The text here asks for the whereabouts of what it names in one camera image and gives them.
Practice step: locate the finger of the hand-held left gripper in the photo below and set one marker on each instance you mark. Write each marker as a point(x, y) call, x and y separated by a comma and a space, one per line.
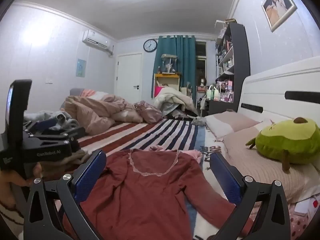
point(76, 133)

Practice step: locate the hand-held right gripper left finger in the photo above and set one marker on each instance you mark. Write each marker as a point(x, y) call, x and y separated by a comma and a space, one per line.
point(91, 173)

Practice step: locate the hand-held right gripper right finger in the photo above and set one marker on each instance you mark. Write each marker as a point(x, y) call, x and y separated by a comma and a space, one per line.
point(225, 177)

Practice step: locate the red sweater with lace collar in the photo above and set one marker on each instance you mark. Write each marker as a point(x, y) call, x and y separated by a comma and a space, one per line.
point(140, 200)

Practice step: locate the pile of grey clothes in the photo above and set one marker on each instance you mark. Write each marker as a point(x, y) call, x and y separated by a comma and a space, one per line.
point(60, 120)

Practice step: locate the pile of white clothes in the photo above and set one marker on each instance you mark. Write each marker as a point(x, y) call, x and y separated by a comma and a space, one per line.
point(172, 98)

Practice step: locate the person's left hand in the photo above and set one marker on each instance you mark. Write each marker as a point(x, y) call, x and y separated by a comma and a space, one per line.
point(15, 180)

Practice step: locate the beige cloth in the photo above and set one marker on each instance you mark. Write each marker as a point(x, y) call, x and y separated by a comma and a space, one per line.
point(76, 158)

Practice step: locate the pink quilt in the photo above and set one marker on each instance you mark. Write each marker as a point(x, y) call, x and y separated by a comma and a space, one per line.
point(95, 112)

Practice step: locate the printed white bed sheet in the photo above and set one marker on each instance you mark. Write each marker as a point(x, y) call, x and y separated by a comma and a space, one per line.
point(212, 142)

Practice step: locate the pink ribbed pillow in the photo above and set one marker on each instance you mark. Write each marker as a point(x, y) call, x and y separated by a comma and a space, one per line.
point(260, 162)

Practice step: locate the pink garment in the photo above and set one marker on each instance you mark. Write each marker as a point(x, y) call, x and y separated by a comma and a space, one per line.
point(192, 155)

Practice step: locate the light pink pillow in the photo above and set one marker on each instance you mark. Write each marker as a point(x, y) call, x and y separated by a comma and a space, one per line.
point(230, 122)

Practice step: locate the dark desk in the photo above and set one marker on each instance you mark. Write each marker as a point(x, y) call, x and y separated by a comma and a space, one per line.
point(220, 106)

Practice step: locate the green avocado plush toy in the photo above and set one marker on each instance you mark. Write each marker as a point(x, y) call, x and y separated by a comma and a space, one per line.
point(287, 142)

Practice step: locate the striped blanket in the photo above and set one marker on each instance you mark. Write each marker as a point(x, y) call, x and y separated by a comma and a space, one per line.
point(155, 135)

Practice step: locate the pink satin bag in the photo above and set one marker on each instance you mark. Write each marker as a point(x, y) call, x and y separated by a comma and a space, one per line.
point(148, 111)

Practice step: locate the white door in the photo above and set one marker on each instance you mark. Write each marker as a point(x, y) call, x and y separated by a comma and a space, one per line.
point(128, 77)

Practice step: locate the green bottle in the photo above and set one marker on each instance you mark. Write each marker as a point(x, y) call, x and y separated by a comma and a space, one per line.
point(209, 93)

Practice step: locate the bright pink bag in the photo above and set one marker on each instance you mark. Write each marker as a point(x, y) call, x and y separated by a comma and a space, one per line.
point(158, 91)

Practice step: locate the white air conditioner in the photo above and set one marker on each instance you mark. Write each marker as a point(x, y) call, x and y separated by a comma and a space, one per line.
point(96, 40)

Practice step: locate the mannequin head with wig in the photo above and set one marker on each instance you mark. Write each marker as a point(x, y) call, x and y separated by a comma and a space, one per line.
point(201, 82)

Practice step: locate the white headboard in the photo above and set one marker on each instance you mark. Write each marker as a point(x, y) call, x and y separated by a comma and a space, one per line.
point(275, 85)

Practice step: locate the yellow shelf unit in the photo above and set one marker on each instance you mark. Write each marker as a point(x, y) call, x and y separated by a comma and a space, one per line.
point(167, 76)

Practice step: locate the glass display case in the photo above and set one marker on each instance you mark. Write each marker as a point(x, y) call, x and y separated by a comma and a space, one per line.
point(169, 63)

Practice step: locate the window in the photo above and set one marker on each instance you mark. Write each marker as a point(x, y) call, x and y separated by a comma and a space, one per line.
point(200, 62)

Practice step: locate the teal curtain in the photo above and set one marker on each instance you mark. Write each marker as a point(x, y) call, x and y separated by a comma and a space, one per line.
point(183, 62)

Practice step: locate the dark bookshelf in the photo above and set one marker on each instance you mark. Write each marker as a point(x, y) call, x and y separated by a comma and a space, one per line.
point(238, 55)

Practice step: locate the wall socket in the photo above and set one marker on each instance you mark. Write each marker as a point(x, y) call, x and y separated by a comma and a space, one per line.
point(48, 81)

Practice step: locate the small wall poster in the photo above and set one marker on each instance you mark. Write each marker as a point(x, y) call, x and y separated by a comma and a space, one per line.
point(81, 68)

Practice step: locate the round wall clock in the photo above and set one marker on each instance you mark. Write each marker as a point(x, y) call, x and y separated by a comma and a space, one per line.
point(150, 45)

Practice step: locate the framed wall photo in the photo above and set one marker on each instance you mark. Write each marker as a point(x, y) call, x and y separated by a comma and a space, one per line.
point(277, 6)

